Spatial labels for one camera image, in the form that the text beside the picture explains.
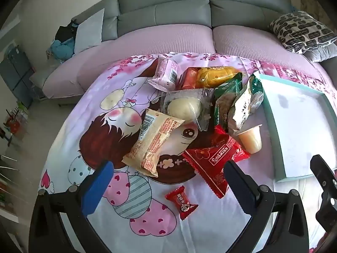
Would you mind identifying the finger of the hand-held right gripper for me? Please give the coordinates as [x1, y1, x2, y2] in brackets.
[310, 154, 337, 232]

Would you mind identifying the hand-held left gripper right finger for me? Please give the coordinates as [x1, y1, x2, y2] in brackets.
[223, 160, 310, 253]

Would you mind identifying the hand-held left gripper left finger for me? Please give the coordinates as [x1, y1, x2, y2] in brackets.
[28, 160, 116, 253]

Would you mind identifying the large red snack packet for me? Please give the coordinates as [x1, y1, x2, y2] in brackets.
[182, 125, 250, 199]

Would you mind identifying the jelly cup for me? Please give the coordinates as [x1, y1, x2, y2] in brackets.
[237, 124, 263, 155]

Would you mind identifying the small red candy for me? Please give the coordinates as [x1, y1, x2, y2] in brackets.
[165, 186, 199, 220]

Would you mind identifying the white tray with teal rim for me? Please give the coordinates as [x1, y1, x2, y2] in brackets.
[253, 73, 337, 183]

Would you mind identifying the beige bread packet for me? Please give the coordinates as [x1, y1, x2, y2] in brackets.
[122, 108, 186, 178]

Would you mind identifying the white and green snack packet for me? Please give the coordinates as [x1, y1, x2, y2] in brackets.
[228, 74, 264, 135]

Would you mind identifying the green biscuit packet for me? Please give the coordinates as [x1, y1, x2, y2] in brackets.
[213, 72, 244, 133]

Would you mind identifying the clear packet with white bun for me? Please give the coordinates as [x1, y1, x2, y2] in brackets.
[161, 87, 215, 132]

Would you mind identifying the yellow bread packet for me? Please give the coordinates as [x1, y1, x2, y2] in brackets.
[196, 66, 239, 89]

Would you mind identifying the red orange snack packet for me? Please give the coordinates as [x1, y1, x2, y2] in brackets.
[180, 67, 202, 90]

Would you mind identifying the pink snack packet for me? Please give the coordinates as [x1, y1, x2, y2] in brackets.
[147, 54, 179, 90]

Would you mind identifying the printed cartoon blanket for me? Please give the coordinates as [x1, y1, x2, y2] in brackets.
[38, 51, 337, 253]

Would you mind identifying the plant in red pot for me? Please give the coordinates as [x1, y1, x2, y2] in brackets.
[0, 103, 29, 143]

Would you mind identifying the dark blue cabinet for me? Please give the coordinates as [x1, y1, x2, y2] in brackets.
[0, 45, 36, 108]

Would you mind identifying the teal cloth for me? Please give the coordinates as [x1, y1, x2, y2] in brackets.
[50, 39, 75, 61]

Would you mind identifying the light grey pillow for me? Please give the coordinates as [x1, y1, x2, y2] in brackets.
[73, 8, 105, 56]

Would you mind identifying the black and white patterned pillow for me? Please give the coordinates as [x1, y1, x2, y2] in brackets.
[268, 11, 337, 55]

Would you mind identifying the pink ribbed sofa cover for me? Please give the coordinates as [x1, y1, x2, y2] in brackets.
[42, 24, 337, 103]

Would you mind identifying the grey sofa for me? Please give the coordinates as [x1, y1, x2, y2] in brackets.
[29, 0, 337, 106]

